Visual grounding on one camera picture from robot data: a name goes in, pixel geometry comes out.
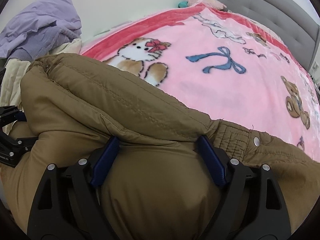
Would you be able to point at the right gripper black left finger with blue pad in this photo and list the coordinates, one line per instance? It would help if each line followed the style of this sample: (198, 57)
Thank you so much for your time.
(66, 204)

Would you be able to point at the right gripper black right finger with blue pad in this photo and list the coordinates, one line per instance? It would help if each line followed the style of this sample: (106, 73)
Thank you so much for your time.
(251, 204)

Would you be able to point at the brown padded winter coat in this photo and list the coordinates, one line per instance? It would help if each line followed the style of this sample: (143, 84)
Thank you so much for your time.
(158, 187)

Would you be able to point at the lavender crumpled garment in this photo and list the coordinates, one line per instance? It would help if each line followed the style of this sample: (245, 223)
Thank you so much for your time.
(38, 28)

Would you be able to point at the pink cartoon fleece blanket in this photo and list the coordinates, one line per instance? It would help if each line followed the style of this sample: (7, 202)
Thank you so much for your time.
(219, 63)

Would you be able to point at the white nightstand with clutter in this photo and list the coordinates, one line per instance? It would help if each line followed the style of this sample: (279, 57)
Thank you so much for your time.
(315, 74)

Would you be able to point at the grey upholstered headboard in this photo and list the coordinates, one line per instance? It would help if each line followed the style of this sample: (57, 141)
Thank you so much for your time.
(288, 20)

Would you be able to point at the pink plush toy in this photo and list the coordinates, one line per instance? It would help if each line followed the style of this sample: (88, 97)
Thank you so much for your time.
(210, 3)

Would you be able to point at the teal small object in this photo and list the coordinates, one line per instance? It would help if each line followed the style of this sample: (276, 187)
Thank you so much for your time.
(183, 4)

